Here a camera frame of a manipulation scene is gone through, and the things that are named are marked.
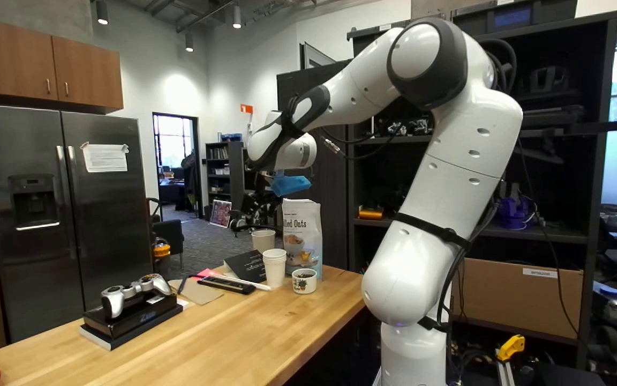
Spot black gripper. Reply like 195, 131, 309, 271
250, 177, 290, 218

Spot white paper cup stack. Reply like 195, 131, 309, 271
262, 246, 290, 292

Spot single white paper cup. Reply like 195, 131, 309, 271
250, 226, 278, 252

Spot white coffee bag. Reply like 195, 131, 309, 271
282, 196, 325, 280

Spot black bookcase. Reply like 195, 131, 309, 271
204, 138, 249, 216

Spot dark partition panel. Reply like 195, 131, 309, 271
275, 40, 354, 271

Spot white marker pen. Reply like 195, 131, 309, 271
222, 273, 275, 292

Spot small yellow shelf tool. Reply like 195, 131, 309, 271
355, 204, 387, 221

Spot brown paper notebook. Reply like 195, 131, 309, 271
178, 276, 227, 306

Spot yellow canister vacuum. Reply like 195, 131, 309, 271
153, 238, 177, 263

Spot white game controller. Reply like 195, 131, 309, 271
101, 271, 173, 318

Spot white printed paper sheet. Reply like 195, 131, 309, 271
79, 142, 132, 176

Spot black controller stand box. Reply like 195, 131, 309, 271
79, 288, 187, 351

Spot stainless steel refrigerator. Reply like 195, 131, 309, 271
0, 102, 155, 342

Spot purple bottle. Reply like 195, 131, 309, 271
496, 179, 541, 231

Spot brown cardboard box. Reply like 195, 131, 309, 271
456, 255, 586, 341

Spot black shelving unit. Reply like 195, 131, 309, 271
348, 13, 617, 370

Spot grey bin with blue label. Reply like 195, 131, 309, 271
454, 0, 581, 39

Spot black arm cable with straps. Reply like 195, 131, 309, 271
393, 209, 500, 333

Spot wooden wall cabinets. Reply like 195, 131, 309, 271
0, 13, 124, 113

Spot yellow handled tool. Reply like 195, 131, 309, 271
496, 331, 529, 386

